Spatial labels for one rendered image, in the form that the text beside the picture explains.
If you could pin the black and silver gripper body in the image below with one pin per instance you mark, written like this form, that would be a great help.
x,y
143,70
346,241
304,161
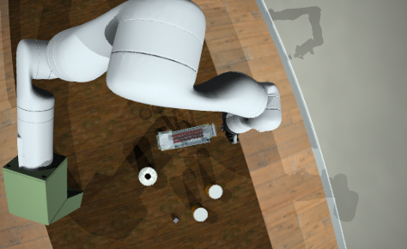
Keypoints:
x,y
226,127

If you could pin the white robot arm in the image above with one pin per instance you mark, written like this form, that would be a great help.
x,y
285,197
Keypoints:
x,y
154,60

